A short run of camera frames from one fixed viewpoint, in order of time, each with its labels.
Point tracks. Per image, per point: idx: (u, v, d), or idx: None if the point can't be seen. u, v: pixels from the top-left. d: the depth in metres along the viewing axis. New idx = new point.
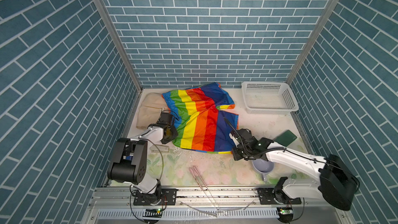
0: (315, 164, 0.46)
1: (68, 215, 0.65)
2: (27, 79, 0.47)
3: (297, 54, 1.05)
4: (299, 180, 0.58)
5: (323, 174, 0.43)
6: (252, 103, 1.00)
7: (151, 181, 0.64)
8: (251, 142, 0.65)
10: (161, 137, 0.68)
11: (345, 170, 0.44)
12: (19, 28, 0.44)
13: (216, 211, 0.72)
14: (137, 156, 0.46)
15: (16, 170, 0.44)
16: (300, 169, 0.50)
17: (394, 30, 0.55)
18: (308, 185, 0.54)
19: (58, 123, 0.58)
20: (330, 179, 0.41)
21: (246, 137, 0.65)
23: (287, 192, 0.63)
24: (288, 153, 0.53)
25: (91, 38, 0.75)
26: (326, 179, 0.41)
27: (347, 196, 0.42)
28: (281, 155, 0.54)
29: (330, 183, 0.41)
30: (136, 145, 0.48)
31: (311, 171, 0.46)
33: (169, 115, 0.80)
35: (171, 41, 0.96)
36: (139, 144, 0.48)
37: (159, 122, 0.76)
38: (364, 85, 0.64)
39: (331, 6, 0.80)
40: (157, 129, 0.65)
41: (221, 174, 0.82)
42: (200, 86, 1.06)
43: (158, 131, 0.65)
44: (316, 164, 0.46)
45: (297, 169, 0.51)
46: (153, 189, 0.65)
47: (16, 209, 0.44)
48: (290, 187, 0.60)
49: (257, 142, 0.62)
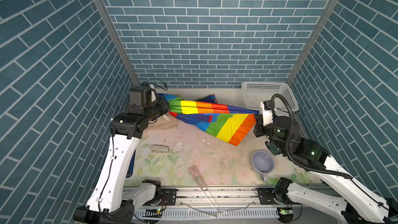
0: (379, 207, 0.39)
1: (68, 215, 0.63)
2: (27, 79, 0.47)
3: (297, 54, 1.05)
4: (313, 193, 0.57)
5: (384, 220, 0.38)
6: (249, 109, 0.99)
7: (148, 187, 0.62)
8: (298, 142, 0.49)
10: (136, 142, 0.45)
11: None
12: (19, 28, 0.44)
13: (216, 211, 0.72)
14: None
15: (16, 170, 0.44)
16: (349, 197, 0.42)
17: (394, 30, 0.55)
18: (327, 206, 0.51)
19: (58, 123, 0.58)
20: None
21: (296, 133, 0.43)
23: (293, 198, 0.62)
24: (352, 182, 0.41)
25: (91, 38, 0.75)
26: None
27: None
28: (340, 180, 0.41)
29: None
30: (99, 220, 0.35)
31: (366, 210, 0.40)
33: (143, 95, 0.48)
35: (171, 41, 0.96)
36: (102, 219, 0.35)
37: (130, 106, 0.47)
38: (364, 85, 0.64)
39: (330, 6, 0.80)
40: (123, 151, 0.41)
41: (221, 174, 0.82)
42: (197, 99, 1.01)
43: (126, 153, 0.41)
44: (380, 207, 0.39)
45: (342, 194, 0.43)
46: (153, 194, 0.65)
47: (16, 209, 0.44)
48: (304, 195, 0.58)
49: (304, 146, 0.45)
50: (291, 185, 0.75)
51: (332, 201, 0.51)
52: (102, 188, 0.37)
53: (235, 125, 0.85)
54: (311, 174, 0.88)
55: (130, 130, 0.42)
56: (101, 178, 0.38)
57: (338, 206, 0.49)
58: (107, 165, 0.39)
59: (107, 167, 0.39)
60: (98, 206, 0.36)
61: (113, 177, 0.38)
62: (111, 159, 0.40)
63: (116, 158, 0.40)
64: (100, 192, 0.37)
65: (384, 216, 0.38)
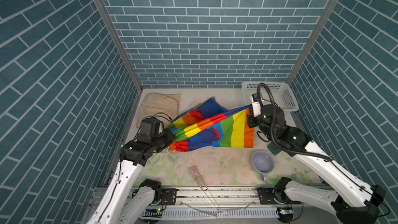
0: (361, 192, 0.39)
1: (68, 215, 0.63)
2: (27, 79, 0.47)
3: (297, 54, 1.05)
4: (307, 187, 0.57)
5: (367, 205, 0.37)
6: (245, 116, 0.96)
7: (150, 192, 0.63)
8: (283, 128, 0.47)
10: (139, 170, 0.49)
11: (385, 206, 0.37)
12: (18, 28, 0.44)
13: (216, 211, 0.72)
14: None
15: (16, 170, 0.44)
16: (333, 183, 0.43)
17: (394, 30, 0.55)
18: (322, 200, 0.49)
19: (58, 123, 0.58)
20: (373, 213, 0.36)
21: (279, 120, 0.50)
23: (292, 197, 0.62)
24: (330, 164, 0.43)
25: (91, 38, 0.75)
26: (366, 211, 0.36)
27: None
28: (320, 164, 0.44)
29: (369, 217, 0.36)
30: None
31: (347, 193, 0.40)
33: (153, 125, 0.56)
35: (171, 41, 0.96)
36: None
37: (139, 134, 0.54)
38: (364, 85, 0.64)
39: (330, 6, 0.80)
40: (127, 177, 0.45)
41: (221, 174, 0.83)
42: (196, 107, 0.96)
43: (129, 180, 0.45)
44: (363, 192, 0.39)
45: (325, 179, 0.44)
46: (153, 197, 0.65)
47: (16, 209, 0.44)
48: (300, 191, 0.58)
49: (289, 132, 0.49)
50: (290, 184, 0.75)
51: (324, 193, 0.51)
52: (101, 212, 0.40)
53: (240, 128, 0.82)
54: (311, 174, 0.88)
55: (135, 159, 0.47)
56: (102, 200, 0.41)
57: (329, 197, 0.49)
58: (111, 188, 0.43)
59: (110, 191, 0.42)
60: None
61: (115, 200, 0.41)
62: (115, 184, 0.43)
63: (121, 182, 0.44)
64: (98, 215, 0.39)
65: (364, 199, 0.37)
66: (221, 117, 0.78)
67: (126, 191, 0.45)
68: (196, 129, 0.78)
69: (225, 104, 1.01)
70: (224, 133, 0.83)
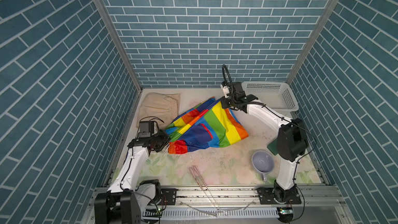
0: (282, 121, 0.54)
1: (68, 215, 0.63)
2: (27, 79, 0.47)
3: (297, 54, 1.05)
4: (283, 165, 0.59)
5: (281, 127, 0.51)
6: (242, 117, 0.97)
7: (149, 186, 0.63)
8: (241, 94, 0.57)
10: (147, 155, 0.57)
11: (301, 130, 0.53)
12: (18, 28, 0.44)
13: (216, 211, 0.72)
14: (124, 211, 0.40)
15: (16, 170, 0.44)
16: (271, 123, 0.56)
17: (394, 30, 0.55)
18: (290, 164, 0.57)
19: (58, 123, 0.58)
20: (287, 132, 0.51)
21: (238, 88, 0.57)
23: (287, 185, 0.63)
24: (266, 107, 0.61)
25: (91, 38, 0.75)
26: (282, 130, 0.51)
27: (292, 151, 0.53)
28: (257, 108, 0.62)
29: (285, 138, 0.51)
30: (121, 198, 0.40)
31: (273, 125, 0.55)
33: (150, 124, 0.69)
35: (171, 41, 0.96)
36: (124, 195, 0.40)
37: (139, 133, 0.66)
38: (364, 85, 0.64)
39: (330, 6, 0.80)
40: (139, 154, 0.54)
41: (221, 174, 0.83)
42: (196, 107, 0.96)
43: (141, 157, 0.55)
44: (283, 121, 0.54)
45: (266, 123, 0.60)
46: (154, 192, 0.66)
47: (16, 209, 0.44)
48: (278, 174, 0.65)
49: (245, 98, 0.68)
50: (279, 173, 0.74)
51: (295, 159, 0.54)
52: (122, 177, 0.45)
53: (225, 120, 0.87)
54: (311, 174, 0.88)
55: (143, 145, 0.58)
56: (121, 172, 0.47)
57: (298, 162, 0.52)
58: (127, 163, 0.50)
59: (127, 165, 0.50)
60: (121, 187, 0.42)
61: (132, 168, 0.49)
62: (130, 159, 0.52)
63: (134, 157, 0.53)
64: (119, 179, 0.45)
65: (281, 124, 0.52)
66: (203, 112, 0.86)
67: (139, 165, 0.53)
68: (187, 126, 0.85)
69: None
70: (214, 128, 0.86)
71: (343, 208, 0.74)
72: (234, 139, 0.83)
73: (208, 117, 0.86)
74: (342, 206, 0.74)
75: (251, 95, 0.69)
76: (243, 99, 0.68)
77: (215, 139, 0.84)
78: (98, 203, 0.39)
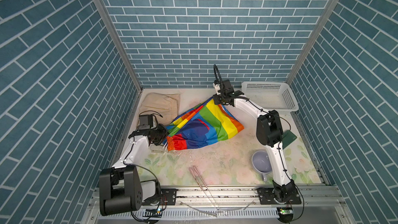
0: (260, 112, 0.64)
1: (68, 215, 0.63)
2: (27, 79, 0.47)
3: (297, 54, 1.05)
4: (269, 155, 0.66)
5: (260, 116, 0.61)
6: (241, 117, 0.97)
7: (150, 184, 0.63)
8: (230, 90, 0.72)
10: (146, 144, 0.61)
11: (276, 122, 0.63)
12: (18, 28, 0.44)
13: (216, 211, 0.72)
14: (127, 183, 0.42)
15: (16, 170, 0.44)
16: (252, 113, 0.67)
17: (394, 30, 0.55)
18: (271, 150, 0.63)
19: (58, 123, 0.58)
20: (264, 121, 0.61)
21: (227, 85, 0.83)
23: (281, 180, 0.65)
24: (249, 102, 0.70)
25: (91, 38, 0.75)
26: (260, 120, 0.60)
27: (268, 136, 0.62)
28: (243, 102, 0.71)
29: (263, 125, 0.61)
30: (124, 172, 0.42)
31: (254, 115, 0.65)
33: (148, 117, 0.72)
35: (170, 41, 0.96)
36: (127, 170, 0.43)
37: (139, 126, 0.69)
38: (364, 85, 0.64)
39: (330, 6, 0.80)
40: (140, 141, 0.57)
41: (221, 174, 0.82)
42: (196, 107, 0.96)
43: (141, 143, 0.58)
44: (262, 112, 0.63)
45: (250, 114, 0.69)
46: (154, 190, 0.66)
47: (16, 209, 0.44)
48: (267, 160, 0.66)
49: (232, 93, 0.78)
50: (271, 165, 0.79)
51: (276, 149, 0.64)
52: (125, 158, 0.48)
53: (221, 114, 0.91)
54: (311, 174, 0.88)
55: (144, 135, 0.61)
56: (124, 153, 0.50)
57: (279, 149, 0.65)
58: (129, 147, 0.53)
59: (129, 148, 0.53)
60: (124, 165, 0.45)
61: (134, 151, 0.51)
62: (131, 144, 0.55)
63: (136, 143, 0.56)
64: (123, 158, 0.48)
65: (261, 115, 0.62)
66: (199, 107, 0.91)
67: (139, 151, 0.55)
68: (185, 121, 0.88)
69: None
70: (211, 122, 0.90)
71: (343, 208, 0.74)
72: (231, 130, 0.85)
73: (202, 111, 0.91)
74: (342, 206, 0.74)
75: (238, 92, 0.78)
76: (231, 94, 0.77)
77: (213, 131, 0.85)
78: (103, 178, 0.42)
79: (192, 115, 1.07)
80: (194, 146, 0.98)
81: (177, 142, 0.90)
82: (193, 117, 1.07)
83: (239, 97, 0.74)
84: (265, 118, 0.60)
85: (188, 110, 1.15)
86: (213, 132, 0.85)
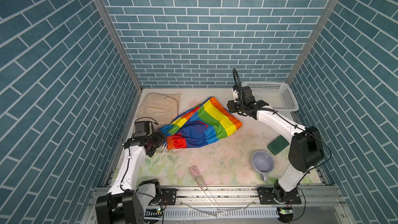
0: (295, 128, 0.51)
1: (68, 215, 0.63)
2: (27, 79, 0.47)
3: (297, 54, 1.05)
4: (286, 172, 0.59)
5: (295, 135, 0.48)
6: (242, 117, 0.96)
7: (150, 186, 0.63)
8: (250, 100, 0.71)
10: (143, 154, 0.58)
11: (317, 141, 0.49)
12: (18, 28, 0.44)
13: (216, 211, 0.72)
14: (127, 212, 0.40)
15: (16, 170, 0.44)
16: (282, 130, 0.53)
17: (394, 30, 0.55)
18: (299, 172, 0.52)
19: (58, 123, 0.58)
20: (300, 141, 0.47)
21: (247, 94, 0.70)
23: (287, 187, 0.62)
24: (277, 115, 0.58)
25: (91, 38, 0.75)
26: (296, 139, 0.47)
27: (306, 161, 0.48)
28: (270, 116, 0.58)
29: (299, 145, 0.47)
30: (123, 199, 0.40)
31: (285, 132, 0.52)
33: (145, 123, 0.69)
35: (171, 41, 0.96)
36: (126, 196, 0.40)
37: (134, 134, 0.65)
38: (364, 85, 0.64)
39: (331, 6, 0.80)
40: (137, 153, 0.54)
41: (221, 174, 0.82)
42: (197, 107, 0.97)
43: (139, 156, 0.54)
44: (296, 129, 0.50)
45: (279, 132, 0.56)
46: (154, 191, 0.66)
47: (16, 209, 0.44)
48: (283, 178, 0.63)
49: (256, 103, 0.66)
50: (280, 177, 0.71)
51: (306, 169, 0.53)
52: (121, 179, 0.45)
53: (218, 114, 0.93)
54: (311, 174, 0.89)
55: (140, 144, 0.57)
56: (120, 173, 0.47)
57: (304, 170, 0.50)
58: (124, 163, 0.50)
59: (125, 164, 0.49)
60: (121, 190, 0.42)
61: (131, 168, 0.48)
62: (127, 159, 0.51)
63: (132, 157, 0.52)
64: (119, 180, 0.44)
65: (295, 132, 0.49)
66: (197, 107, 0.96)
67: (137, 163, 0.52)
68: (183, 120, 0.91)
69: (224, 104, 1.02)
70: (209, 122, 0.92)
71: (343, 208, 0.74)
72: (229, 128, 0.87)
73: (200, 111, 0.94)
74: (342, 206, 0.74)
75: (260, 102, 0.66)
76: (253, 105, 0.65)
77: (212, 130, 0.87)
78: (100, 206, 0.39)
79: (190, 114, 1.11)
80: (194, 145, 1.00)
81: (177, 141, 0.90)
82: (192, 117, 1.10)
83: (264, 109, 0.62)
84: (301, 137, 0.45)
85: (188, 110, 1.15)
86: (212, 130, 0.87)
